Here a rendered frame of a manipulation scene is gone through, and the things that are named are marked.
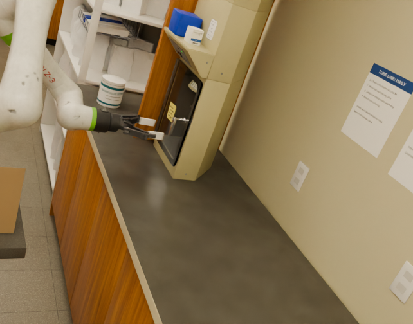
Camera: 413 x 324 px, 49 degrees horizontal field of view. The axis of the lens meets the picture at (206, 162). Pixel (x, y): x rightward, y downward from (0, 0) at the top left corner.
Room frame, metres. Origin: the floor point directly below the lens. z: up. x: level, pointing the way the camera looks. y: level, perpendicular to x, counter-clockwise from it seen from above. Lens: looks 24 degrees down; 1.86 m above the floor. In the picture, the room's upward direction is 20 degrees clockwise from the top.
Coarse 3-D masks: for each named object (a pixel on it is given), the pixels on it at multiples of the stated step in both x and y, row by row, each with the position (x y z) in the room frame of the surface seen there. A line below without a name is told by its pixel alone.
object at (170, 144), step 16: (176, 80) 2.00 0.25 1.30; (192, 80) 1.87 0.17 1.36; (176, 96) 1.96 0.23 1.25; (192, 96) 1.82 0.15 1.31; (176, 112) 1.91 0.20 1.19; (192, 112) 1.79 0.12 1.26; (160, 128) 2.01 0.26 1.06; (176, 128) 1.87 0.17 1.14; (160, 144) 1.96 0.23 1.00; (176, 144) 1.83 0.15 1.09; (176, 160) 1.79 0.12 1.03
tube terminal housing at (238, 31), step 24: (216, 0) 1.91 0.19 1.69; (240, 24) 1.82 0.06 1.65; (216, 48) 1.80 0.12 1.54; (240, 48) 1.84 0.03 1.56; (216, 72) 1.81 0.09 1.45; (240, 72) 1.93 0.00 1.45; (216, 96) 1.83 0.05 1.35; (192, 120) 1.79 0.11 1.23; (216, 120) 1.85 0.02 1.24; (192, 144) 1.81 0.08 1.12; (216, 144) 1.99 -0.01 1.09; (168, 168) 1.86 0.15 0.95; (192, 168) 1.83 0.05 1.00
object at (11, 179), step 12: (0, 168) 1.05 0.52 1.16; (12, 168) 1.07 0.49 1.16; (24, 168) 1.09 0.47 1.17; (0, 180) 1.06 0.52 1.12; (12, 180) 1.07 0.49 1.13; (0, 192) 1.06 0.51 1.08; (12, 192) 1.08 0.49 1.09; (0, 204) 1.06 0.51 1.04; (12, 204) 1.08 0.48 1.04; (0, 216) 1.07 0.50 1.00; (12, 216) 1.08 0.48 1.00; (0, 228) 1.07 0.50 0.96; (12, 228) 1.09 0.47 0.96
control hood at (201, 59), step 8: (168, 32) 1.95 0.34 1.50; (176, 40) 1.86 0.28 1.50; (184, 40) 1.85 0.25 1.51; (184, 48) 1.78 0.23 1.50; (192, 48) 1.76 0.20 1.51; (200, 48) 1.82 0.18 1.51; (192, 56) 1.74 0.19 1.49; (200, 56) 1.76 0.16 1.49; (208, 56) 1.78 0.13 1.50; (192, 64) 1.80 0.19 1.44; (200, 64) 1.77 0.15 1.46; (208, 64) 1.78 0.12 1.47; (200, 72) 1.77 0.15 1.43; (208, 72) 1.79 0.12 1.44
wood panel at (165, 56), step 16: (176, 0) 2.07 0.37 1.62; (192, 0) 2.11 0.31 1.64; (160, 48) 2.07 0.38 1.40; (256, 48) 2.31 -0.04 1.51; (160, 64) 2.08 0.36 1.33; (160, 80) 2.09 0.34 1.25; (144, 96) 2.07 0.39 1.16; (160, 96) 2.10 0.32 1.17; (144, 112) 2.07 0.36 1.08; (144, 128) 2.08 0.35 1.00
